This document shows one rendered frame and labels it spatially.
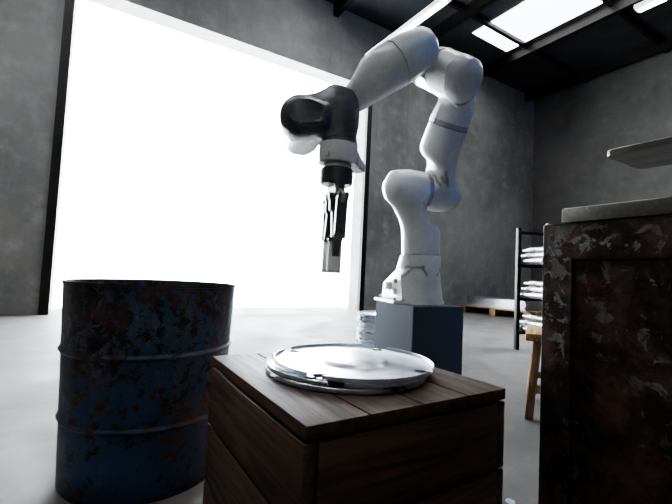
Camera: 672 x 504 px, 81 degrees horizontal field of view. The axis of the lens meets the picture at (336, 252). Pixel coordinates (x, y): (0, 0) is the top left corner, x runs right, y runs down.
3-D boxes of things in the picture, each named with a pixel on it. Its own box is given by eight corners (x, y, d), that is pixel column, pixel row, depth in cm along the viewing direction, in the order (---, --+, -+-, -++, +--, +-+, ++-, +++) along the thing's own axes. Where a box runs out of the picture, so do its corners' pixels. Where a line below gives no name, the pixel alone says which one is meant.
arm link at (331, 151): (324, 136, 84) (322, 161, 84) (378, 145, 87) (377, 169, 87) (311, 152, 96) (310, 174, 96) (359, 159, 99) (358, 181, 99)
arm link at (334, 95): (279, 146, 93) (276, 131, 83) (283, 92, 94) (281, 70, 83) (354, 153, 94) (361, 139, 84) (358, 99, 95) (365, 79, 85)
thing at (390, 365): (407, 396, 53) (407, 390, 53) (239, 365, 66) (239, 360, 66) (448, 359, 79) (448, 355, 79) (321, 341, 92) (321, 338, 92)
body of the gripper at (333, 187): (316, 170, 92) (314, 210, 92) (325, 161, 84) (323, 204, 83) (346, 175, 94) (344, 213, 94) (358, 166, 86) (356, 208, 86)
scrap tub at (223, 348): (52, 448, 110) (66, 277, 113) (205, 424, 132) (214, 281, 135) (32, 538, 74) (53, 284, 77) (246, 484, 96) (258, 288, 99)
